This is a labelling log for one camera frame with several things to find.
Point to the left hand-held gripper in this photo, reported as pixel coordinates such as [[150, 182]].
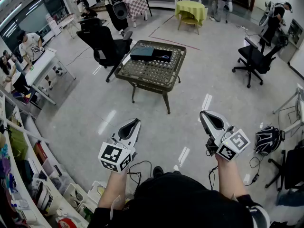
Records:
[[111, 154]]

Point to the white frame desk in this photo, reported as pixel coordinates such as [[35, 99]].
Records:
[[300, 108]]

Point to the checkered cloth table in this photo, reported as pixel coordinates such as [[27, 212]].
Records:
[[136, 6]]

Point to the person's black shoe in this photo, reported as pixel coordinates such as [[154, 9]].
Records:
[[158, 171]]

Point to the wooden round table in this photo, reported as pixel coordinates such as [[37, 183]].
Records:
[[188, 21]]

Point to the red round lid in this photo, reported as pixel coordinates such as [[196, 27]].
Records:
[[67, 223]]

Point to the blue cloth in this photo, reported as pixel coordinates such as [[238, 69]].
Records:
[[292, 198]]

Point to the black headrest office chair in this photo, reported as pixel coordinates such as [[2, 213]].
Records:
[[102, 44]]

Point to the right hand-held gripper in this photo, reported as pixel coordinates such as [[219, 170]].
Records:
[[234, 144]]

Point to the black box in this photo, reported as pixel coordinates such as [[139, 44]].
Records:
[[158, 52]]

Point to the white plastic bin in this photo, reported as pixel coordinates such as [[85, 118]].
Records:
[[72, 195]]

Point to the dark woven metal table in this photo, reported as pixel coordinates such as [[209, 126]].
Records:
[[152, 72]]

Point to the white power strip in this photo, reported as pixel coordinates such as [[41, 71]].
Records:
[[244, 27]]

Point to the person's left forearm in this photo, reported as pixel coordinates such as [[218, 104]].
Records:
[[114, 189]]

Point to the teal plastic tray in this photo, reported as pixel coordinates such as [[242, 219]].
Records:
[[141, 52]]

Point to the white folding table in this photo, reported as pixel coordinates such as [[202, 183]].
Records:
[[67, 21]]

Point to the white shelf unit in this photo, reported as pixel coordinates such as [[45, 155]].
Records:
[[33, 135]]

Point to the green bag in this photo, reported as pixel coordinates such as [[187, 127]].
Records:
[[17, 144]]

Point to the person's black-clad torso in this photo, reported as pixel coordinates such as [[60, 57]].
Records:
[[178, 203]]

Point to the person's right forearm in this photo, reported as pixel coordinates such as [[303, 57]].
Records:
[[228, 174]]

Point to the black white helmet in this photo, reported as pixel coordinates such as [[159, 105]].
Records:
[[268, 140]]

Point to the yellow-green tablecloth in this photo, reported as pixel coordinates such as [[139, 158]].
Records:
[[190, 8]]

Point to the grey cabinet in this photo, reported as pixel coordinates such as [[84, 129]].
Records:
[[295, 32]]

